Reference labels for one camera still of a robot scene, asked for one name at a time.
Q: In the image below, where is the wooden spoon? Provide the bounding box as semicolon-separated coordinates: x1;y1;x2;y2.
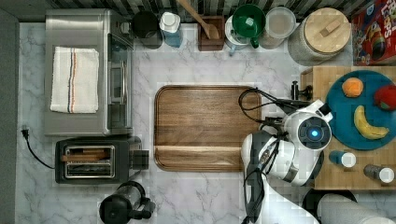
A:
177;0;219;39

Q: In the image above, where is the jar with wooden lid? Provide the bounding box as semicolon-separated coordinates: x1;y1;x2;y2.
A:
288;7;351;66

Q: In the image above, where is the stainless steel toaster oven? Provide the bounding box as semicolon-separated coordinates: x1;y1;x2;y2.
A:
44;8;133;136

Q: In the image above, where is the teal round plate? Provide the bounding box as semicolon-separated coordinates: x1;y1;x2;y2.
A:
326;70;396;150

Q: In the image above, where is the grey shaker white cap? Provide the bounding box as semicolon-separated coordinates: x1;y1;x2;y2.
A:
363;164;395;184

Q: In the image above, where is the green mug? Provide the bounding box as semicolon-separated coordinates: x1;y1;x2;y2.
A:
232;4;266;49

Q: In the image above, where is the light blue white pitcher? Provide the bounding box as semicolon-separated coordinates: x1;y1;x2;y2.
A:
225;17;249;56

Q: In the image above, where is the clear lidded plastic container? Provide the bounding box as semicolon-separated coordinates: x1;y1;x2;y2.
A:
259;7;296;49

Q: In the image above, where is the red cereal box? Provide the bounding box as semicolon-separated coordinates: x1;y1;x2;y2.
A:
352;0;396;66

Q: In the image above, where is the white striped dish towel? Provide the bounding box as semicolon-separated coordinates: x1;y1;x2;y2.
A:
49;47;99;114

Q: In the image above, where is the blue bottle white cap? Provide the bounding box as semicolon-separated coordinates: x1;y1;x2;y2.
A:
160;12;182;48

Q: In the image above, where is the black toaster power cord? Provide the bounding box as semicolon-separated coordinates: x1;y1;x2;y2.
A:
20;127;56;171

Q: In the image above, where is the black coffee press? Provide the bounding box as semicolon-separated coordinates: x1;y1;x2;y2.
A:
99;181;156;224

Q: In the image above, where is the orange fruit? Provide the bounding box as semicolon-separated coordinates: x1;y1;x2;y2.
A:
342;77;363;98

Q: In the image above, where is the yellow banana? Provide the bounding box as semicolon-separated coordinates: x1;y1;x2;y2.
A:
354;105;389;140

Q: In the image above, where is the dark brown utensil holder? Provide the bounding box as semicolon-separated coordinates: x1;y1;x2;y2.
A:
197;15;226;52

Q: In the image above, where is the light wooden drawer cabinet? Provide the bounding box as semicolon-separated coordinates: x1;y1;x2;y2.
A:
301;66;396;190

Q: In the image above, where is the black two-slot toaster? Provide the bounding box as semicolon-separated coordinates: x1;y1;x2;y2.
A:
55;135;149;185

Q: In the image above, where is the blue shaker white cap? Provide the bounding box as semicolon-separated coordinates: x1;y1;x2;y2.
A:
329;150;357;168

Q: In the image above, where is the black cup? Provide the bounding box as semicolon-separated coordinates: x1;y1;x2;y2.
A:
132;11;163;49

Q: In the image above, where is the red apple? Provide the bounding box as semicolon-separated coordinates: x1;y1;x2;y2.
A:
374;85;396;111

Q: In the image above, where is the black drawer handle bar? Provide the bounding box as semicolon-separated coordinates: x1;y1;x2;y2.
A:
290;80;313;101

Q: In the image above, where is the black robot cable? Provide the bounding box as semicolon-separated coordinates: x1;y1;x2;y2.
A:
237;87;300;124

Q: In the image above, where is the dark wooden cutting board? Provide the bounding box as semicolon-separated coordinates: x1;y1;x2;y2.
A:
154;85;262;172

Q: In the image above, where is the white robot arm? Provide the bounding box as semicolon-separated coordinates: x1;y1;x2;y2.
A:
241;100;332;224

